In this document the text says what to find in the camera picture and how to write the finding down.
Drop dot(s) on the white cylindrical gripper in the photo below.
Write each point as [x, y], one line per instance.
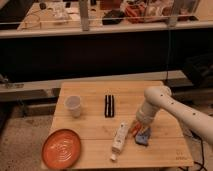
[146, 113]

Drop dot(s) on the orange plate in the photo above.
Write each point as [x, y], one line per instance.
[61, 149]

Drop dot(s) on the black bag on shelf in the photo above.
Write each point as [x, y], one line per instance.
[113, 17]

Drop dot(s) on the black comb block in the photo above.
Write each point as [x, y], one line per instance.
[109, 108]

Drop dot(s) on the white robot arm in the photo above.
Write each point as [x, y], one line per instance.
[159, 97]

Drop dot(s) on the red orange pepper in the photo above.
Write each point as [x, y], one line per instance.
[135, 128]

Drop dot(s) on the grey metal post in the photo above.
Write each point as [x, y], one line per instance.
[83, 9]

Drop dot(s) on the white squeeze bottle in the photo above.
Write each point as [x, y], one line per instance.
[119, 140]

